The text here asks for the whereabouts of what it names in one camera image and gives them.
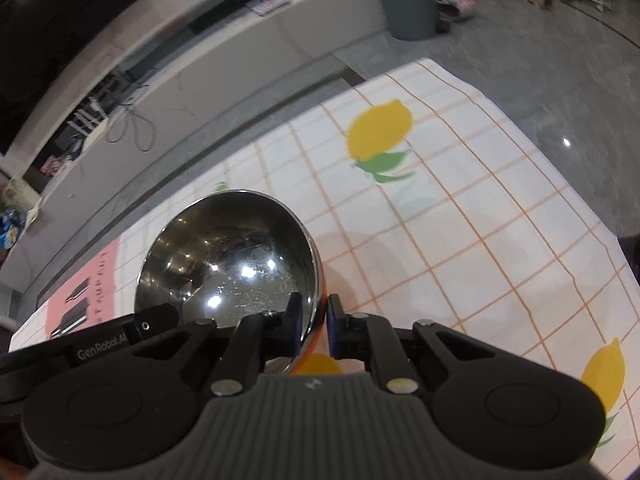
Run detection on white router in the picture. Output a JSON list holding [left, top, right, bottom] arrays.
[[67, 96, 110, 137]]

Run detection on pink patterned cloth item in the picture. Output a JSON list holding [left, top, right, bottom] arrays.
[[435, 0, 478, 22]]

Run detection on orange steel bowl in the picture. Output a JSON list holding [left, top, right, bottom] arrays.
[[135, 189, 328, 377]]

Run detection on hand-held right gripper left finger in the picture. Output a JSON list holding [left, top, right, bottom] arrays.
[[127, 291, 305, 396]]

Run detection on black cable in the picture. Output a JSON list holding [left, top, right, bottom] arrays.
[[106, 102, 157, 153]]

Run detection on pink bottle-print placemat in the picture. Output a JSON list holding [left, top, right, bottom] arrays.
[[44, 237, 122, 338]]

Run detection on grey trash bin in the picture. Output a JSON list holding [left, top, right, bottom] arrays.
[[369, 0, 441, 41]]

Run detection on black television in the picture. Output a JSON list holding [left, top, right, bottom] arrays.
[[0, 0, 146, 157]]

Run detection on lemon checked tablecloth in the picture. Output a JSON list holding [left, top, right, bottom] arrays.
[[9, 57, 640, 480]]

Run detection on blue snack bags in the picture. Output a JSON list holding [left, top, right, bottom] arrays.
[[0, 210, 23, 251]]

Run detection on person's left forearm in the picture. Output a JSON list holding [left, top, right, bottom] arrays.
[[0, 460, 38, 480]]

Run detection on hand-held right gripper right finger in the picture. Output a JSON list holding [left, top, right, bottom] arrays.
[[326, 294, 488, 395]]

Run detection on white vase with drawing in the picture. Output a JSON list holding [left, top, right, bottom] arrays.
[[0, 178, 30, 208]]

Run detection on marble television cabinet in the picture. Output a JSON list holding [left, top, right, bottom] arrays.
[[0, 0, 391, 301]]

